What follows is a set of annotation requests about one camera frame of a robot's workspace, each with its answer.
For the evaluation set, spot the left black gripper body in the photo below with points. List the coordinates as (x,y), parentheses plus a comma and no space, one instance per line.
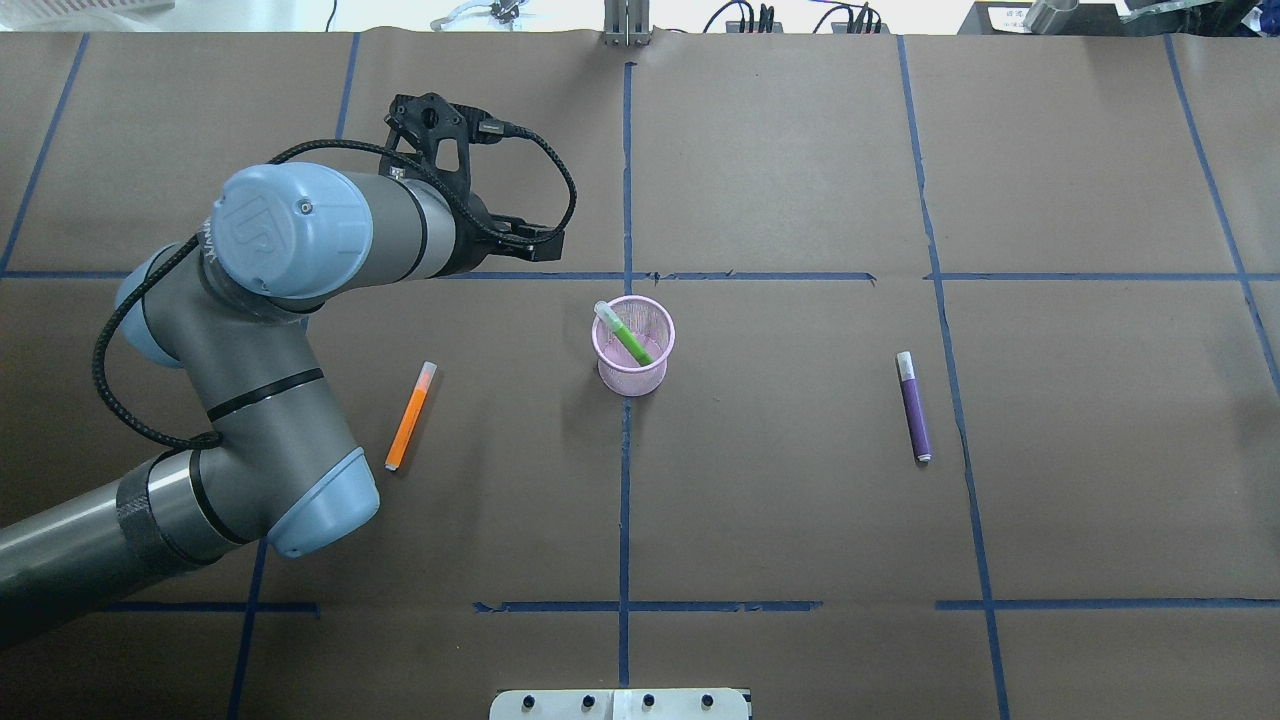
(471,242)

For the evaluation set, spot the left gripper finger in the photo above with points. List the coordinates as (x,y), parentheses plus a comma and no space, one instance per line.
(522,233)
(543,252)

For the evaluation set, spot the green highlighter pen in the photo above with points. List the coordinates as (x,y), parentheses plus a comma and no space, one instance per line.
(623,334)

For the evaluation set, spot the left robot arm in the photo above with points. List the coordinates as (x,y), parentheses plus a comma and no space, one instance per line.
(229,307)

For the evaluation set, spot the pink mesh pen holder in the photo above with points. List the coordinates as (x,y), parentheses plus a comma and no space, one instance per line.
(653,325)

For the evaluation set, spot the orange highlighter pen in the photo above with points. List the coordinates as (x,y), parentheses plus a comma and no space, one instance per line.
(410,418)

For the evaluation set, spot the purple highlighter pen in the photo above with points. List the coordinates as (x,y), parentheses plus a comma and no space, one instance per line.
(913,407)

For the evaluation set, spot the black box under cup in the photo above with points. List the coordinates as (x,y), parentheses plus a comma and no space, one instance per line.
(989,18)

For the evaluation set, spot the steel cup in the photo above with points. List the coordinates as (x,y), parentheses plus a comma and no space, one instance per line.
(1048,17)

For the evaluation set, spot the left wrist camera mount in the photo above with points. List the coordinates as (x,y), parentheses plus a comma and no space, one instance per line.
(429,139)

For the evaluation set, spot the aluminium frame post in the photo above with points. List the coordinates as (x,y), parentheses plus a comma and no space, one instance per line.
(626,23)

